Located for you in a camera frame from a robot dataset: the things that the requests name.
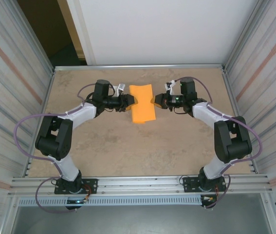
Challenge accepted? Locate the orange paper sheet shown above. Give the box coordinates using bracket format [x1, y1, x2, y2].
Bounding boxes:
[129, 83, 158, 125]

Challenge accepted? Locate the aluminium table edge rail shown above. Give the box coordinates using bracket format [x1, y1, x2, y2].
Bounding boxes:
[54, 63, 226, 72]

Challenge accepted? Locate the aluminium table side rail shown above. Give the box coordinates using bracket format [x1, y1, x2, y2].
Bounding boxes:
[221, 69, 258, 174]
[25, 70, 55, 176]

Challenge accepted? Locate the aluminium frame post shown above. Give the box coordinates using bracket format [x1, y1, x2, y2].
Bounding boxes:
[13, 0, 55, 73]
[224, 0, 266, 71]

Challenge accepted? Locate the wide aluminium mounting rail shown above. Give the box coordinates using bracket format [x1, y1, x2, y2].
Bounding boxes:
[10, 174, 274, 195]

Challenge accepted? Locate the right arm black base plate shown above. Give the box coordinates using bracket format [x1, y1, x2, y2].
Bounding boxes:
[183, 175, 226, 193]

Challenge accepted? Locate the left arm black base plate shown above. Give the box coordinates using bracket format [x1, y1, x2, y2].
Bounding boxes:
[54, 178, 98, 195]

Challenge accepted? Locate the slotted grey cable duct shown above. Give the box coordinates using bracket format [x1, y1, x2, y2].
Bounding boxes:
[18, 196, 203, 207]

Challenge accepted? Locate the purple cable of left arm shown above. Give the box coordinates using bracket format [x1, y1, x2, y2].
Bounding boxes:
[15, 84, 97, 213]

